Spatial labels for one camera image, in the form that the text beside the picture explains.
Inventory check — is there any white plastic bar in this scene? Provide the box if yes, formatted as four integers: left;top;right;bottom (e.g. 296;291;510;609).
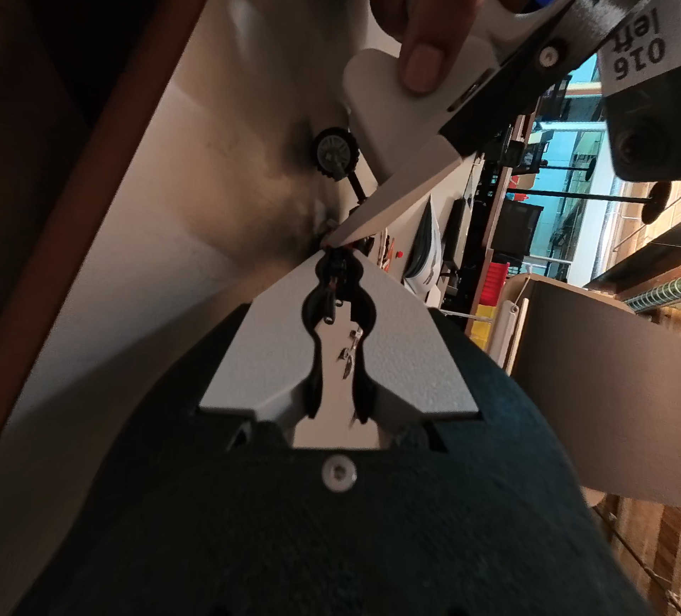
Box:
486;298;520;370

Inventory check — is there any dark brown panel board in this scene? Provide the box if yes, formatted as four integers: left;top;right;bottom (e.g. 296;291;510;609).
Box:
510;274;681;508

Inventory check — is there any red yellow bin shelf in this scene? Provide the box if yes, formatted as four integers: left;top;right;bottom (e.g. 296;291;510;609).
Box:
467;261;513;352

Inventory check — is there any black red lego motorcycle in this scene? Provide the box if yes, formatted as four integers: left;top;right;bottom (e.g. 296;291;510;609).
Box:
312;125;385;256

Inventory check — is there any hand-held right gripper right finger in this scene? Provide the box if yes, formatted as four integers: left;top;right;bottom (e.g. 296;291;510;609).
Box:
354;252;482;437

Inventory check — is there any open instruction booklet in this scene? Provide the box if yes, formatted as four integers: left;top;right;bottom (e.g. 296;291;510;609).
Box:
400;194;443;290

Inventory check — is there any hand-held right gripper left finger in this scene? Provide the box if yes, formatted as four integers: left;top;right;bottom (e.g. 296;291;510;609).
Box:
198;249;327;422

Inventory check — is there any black monitor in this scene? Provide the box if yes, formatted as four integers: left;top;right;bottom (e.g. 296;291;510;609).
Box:
491;197;546;257

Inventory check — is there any black lego wheel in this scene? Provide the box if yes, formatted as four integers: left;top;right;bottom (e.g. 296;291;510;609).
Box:
312;125;362;182

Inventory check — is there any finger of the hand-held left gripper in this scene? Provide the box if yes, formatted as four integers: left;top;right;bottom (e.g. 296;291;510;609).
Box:
326;133;465;249

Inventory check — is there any dark grey lego hinge piece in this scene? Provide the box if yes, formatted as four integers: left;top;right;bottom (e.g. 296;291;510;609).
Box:
317;248;364;325

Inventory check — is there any black flat device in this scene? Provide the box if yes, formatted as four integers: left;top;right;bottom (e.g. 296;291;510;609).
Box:
441;196;470;266

